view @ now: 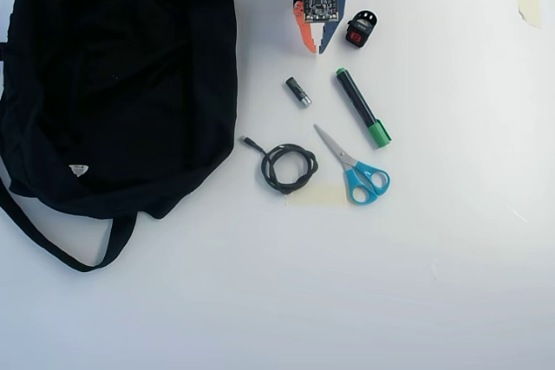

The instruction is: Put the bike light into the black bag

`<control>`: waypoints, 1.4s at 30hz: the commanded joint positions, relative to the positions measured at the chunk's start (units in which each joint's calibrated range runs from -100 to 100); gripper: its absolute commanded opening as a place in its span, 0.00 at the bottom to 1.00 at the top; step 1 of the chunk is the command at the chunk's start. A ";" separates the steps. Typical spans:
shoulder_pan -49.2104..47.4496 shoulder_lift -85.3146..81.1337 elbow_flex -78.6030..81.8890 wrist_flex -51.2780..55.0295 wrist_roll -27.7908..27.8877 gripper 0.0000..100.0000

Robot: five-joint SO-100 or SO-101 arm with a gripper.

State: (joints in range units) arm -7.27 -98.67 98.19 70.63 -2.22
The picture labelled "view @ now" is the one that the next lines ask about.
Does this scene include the black bike light red lens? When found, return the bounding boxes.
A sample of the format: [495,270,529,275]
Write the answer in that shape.
[345,9,379,49]

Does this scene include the black fabric tote bag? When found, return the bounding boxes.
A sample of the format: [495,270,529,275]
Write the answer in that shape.
[0,0,240,274]

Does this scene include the black AA battery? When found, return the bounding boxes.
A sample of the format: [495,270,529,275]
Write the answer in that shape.
[284,76,314,110]

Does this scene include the black marker green cap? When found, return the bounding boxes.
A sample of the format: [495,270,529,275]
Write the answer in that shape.
[334,67,394,150]

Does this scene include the bare camera circuit board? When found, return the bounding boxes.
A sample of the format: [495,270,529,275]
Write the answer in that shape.
[301,0,341,25]

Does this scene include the blue handled scissors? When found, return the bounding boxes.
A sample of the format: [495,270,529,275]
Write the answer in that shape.
[312,123,391,206]

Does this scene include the coiled black usb cable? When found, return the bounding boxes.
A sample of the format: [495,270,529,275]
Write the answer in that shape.
[238,134,320,196]

